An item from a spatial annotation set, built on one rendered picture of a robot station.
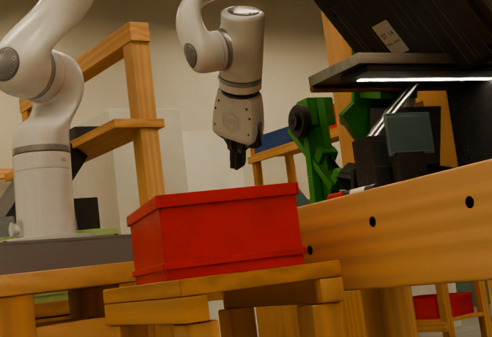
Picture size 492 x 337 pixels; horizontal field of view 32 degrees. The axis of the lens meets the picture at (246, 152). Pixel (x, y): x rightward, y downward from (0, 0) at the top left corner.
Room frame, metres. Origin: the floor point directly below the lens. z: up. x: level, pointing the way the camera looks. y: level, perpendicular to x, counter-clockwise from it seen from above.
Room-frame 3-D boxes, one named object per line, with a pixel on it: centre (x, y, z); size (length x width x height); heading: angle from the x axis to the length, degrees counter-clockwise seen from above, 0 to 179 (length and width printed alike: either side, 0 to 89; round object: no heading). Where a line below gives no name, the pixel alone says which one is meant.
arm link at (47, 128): (1.85, 0.41, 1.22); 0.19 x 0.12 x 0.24; 158
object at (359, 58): (1.55, -0.34, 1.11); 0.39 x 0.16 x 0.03; 118
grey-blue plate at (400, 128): (1.51, -0.29, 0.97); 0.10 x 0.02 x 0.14; 118
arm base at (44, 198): (1.81, 0.43, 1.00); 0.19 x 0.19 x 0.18
